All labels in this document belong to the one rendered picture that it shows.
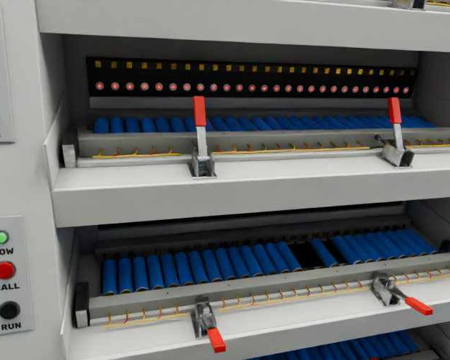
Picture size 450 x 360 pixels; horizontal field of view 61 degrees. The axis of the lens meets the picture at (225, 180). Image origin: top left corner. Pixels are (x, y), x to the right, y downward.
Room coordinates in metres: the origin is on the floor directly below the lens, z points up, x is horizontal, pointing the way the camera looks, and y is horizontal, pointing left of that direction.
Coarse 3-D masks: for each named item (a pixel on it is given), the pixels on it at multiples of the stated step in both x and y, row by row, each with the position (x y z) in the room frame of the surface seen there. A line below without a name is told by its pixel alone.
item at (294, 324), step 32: (160, 224) 0.57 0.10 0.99; (192, 224) 0.58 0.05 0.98; (224, 224) 0.59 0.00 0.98; (256, 224) 0.61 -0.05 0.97; (416, 224) 0.69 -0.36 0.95; (448, 224) 0.62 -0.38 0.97; (160, 256) 0.55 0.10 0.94; (96, 288) 0.48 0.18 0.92; (352, 288) 0.52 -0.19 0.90; (416, 288) 0.53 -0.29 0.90; (448, 288) 0.53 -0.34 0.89; (64, 320) 0.37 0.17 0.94; (160, 320) 0.44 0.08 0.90; (224, 320) 0.44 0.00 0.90; (256, 320) 0.45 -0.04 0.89; (288, 320) 0.45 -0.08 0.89; (320, 320) 0.46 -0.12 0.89; (352, 320) 0.47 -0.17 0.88; (384, 320) 0.48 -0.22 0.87; (416, 320) 0.50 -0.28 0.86; (448, 320) 0.52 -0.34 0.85; (64, 352) 0.36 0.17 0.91; (96, 352) 0.39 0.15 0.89; (128, 352) 0.39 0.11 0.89; (160, 352) 0.40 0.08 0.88; (192, 352) 0.41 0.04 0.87; (224, 352) 0.42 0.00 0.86; (256, 352) 0.44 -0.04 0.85
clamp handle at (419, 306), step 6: (390, 282) 0.49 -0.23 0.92; (390, 288) 0.50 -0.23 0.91; (396, 294) 0.48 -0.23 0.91; (402, 294) 0.48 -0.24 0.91; (408, 300) 0.46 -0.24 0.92; (414, 300) 0.45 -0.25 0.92; (414, 306) 0.44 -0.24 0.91; (420, 306) 0.44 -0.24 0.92; (426, 306) 0.44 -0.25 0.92; (420, 312) 0.44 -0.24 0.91; (426, 312) 0.43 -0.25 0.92; (432, 312) 0.43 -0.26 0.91
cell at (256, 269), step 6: (246, 246) 0.56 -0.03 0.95; (240, 252) 0.56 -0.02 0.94; (246, 252) 0.55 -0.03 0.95; (252, 252) 0.56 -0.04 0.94; (246, 258) 0.54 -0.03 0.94; (252, 258) 0.54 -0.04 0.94; (246, 264) 0.53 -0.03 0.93; (252, 264) 0.52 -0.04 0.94; (258, 264) 0.53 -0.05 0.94; (252, 270) 0.51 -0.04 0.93; (258, 270) 0.51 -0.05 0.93; (252, 276) 0.51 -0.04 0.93
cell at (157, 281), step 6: (150, 258) 0.52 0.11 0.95; (156, 258) 0.52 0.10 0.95; (150, 264) 0.51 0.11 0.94; (156, 264) 0.51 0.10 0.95; (150, 270) 0.50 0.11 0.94; (156, 270) 0.50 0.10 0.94; (150, 276) 0.49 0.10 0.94; (156, 276) 0.48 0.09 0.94; (162, 276) 0.49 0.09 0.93; (150, 282) 0.48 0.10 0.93; (156, 282) 0.47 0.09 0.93; (162, 282) 0.48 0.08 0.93
